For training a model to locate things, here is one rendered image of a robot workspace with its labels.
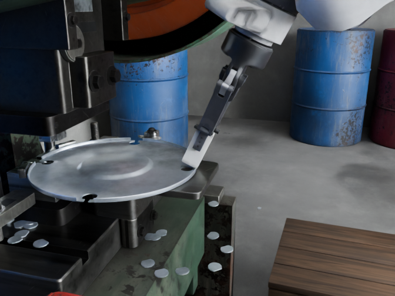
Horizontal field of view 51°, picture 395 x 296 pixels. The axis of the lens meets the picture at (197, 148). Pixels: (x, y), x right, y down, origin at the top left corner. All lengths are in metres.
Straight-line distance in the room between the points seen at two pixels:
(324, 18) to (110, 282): 0.48
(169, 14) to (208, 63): 3.08
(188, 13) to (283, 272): 0.73
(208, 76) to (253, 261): 2.53
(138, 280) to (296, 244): 0.76
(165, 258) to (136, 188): 0.14
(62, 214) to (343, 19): 0.51
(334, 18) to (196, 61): 3.61
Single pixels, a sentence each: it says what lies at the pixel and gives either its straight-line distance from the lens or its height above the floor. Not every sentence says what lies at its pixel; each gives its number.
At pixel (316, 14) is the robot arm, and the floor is 1.04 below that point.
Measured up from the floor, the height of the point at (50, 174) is 0.78.
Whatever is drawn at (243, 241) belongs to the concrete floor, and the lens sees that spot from 2.01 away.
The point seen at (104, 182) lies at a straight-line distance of 0.68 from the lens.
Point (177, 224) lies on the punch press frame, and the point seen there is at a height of 0.65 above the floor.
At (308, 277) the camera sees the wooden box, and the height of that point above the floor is 0.35.
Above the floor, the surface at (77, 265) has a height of 0.70.
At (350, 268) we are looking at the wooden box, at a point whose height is 0.35.
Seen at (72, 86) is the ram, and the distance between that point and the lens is 0.68.
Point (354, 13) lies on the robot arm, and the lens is 0.52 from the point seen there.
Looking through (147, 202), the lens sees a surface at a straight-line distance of 0.76.
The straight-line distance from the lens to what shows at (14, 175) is 0.77.
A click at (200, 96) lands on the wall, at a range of 4.14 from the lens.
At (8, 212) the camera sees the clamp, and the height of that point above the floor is 0.75.
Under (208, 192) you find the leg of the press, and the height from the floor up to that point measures 0.64.
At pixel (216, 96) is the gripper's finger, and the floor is 0.92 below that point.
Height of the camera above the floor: 1.05
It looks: 19 degrees down
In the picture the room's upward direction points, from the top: straight up
